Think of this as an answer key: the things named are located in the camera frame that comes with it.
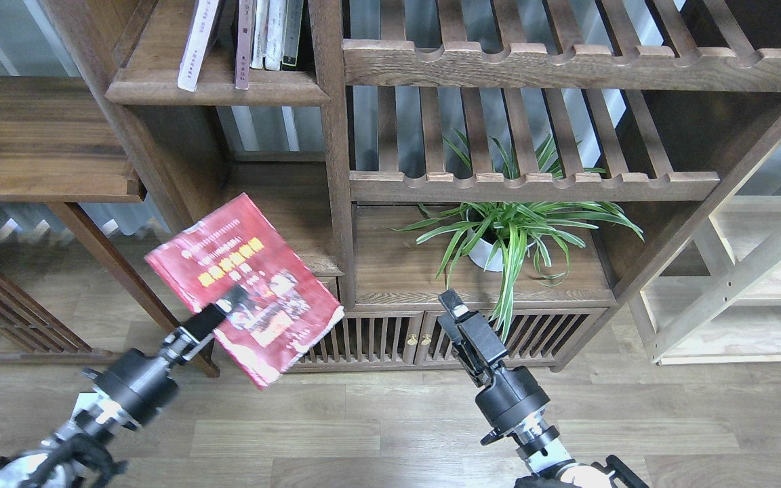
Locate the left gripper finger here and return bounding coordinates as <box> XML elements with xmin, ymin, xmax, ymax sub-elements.
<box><xmin>184</xmin><ymin>285</ymin><xmax>248</xmax><ymax>343</ymax></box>

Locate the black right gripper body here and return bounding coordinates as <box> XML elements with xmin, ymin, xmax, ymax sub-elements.
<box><xmin>458</xmin><ymin>346</ymin><xmax>550</xmax><ymax>441</ymax></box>

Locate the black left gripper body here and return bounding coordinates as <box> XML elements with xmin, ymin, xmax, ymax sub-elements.
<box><xmin>83</xmin><ymin>325</ymin><xmax>214</xmax><ymax>430</ymax></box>

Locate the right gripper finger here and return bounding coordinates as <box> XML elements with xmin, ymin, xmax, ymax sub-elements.
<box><xmin>438</xmin><ymin>315</ymin><xmax>483</xmax><ymax>387</ymax></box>
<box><xmin>438</xmin><ymin>289</ymin><xmax>507</xmax><ymax>370</ymax></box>

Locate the red book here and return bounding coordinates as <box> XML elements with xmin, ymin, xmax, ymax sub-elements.
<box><xmin>146</xmin><ymin>194</ymin><xmax>344</xmax><ymax>389</ymax></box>

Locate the white book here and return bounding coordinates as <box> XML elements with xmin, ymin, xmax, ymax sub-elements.
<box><xmin>264</xmin><ymin>0</ymin><xmax>288</xmax><ymax>71</ymax></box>
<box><xmin>250</xmin><ymin>0</ymin><xmax>270</xmax><ymax>69</ymax></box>
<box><xmin>177</xmin><ymin>1</ymin><xmax>225</xmax><ymax>92</ymax></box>

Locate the dark maroon book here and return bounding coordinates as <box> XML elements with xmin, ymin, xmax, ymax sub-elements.
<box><xmin>235</xmin><ymin>0</ymin><xmax>255</xmax><ymax>90</ymax></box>

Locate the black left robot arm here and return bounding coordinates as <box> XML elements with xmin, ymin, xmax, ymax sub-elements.
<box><xmin>0</xmin><ymin>285</ymin><xmax>247</xmax><ymax>487</ymax></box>

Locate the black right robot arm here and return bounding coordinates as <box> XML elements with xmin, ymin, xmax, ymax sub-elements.
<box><xmin>438</xmin><ymin>289</ymin><xmax>647</xmax><ymax>487</ymax></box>

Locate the light wooden shelf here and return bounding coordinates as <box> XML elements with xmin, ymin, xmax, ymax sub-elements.
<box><xmin>629</xmin><ymin>197</ymin><xmax>781</xmax><ymax>365</ymax></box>

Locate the right slatted cabinet door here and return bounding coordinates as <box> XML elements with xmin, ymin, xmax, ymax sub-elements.
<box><xmin>407</xmin><ymin>308</ymin><xmax>605</xmax><ymax>371</ymax></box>

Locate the slatted cabinet door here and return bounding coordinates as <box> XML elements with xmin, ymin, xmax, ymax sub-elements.
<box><xmin>407</xmin><ymin>308</ymin><xmax>605</xmax><ymax>371</ymax></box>
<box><xmin>292</xmin><ymin>312</ymin><xmax>424</xmax><ymax>373</ymax></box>

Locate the white plant pot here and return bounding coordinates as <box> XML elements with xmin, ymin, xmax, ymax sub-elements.
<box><xmin>468</xmin><ymin>214</ymin><xmax>534</xmax><ymax>275</ymax></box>

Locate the green spider plant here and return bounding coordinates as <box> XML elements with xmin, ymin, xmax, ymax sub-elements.
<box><xmin>394</xmin><ymin>129</ymin><xmax>645</xmax><ymax>352</ymax></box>

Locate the left slatted cabinet door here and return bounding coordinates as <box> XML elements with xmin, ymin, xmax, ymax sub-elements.
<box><xmin>292</xmin><ymin>312</ymin><xmax>424</xmax><ymax>373</ymax></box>

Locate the small wooden drawer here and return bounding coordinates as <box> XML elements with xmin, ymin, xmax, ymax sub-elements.
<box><xmin>316</xmin><ymin>276</ymin><xmax>339</xmax><ymax>301</ymax></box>

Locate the dark slatted wooden rack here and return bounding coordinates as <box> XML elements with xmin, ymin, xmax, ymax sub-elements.
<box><xmin>0</xmin><ymin>273</ymin><xmax>115</xmax><ymax>364</ymax></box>

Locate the dark wooden bookshelf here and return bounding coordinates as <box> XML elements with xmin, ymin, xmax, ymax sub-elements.
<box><xmin>41</xmin><ymin>1</ymin><xmax>781</xmax><ymax>336</ymax></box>

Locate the dark wooden side table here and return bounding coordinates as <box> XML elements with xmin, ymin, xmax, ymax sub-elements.
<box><xmin>0</xmin><ymin>73</ymin><xmax>222</xmax><ymax>378</ymax></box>

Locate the dark upright book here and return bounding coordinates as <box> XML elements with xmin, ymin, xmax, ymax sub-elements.
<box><xmin>281</xmin><ymin>0</ymin><xmax>306</xmax><ymax>70</ymax></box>

